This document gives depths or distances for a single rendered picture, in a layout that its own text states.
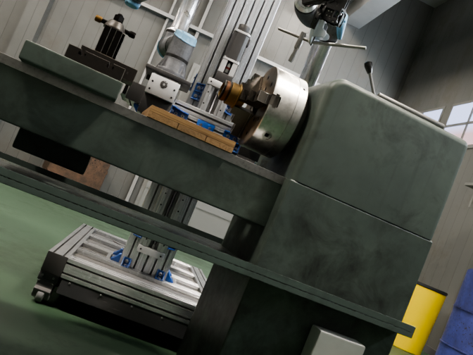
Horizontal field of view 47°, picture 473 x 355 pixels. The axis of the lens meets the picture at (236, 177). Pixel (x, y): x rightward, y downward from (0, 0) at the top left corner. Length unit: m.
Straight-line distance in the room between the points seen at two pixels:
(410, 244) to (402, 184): 0.21
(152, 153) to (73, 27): 8.32
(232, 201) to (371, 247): 0.52
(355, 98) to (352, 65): 8.59
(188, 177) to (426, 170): 0.85
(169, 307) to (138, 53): 7.67
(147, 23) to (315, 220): 8.34
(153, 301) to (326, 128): 1.14
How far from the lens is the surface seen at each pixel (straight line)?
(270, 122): 1.87
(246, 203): 1.83
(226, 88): 1.95
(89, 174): 8.30
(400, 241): 2.03
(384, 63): 10.75
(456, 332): 4.90
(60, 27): 10.04
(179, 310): 2.52
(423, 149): 2.05
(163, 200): 2.67
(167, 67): 2.61
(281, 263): 1.84
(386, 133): 1.97
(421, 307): 6.15
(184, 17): 2.83
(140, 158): 1.76
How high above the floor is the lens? 0.70
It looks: 3 degrees up
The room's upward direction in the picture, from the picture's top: 22 degrees clockwise
